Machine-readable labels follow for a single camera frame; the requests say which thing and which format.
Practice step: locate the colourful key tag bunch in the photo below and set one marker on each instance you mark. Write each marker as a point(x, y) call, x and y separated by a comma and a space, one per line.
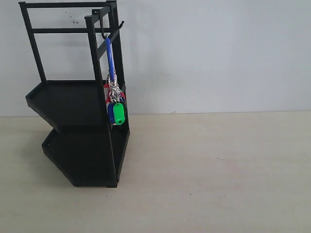
point(114, 97)

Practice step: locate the black two-tier shelf rack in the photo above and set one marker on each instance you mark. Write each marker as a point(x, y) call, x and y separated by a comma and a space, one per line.
point(83, 144)

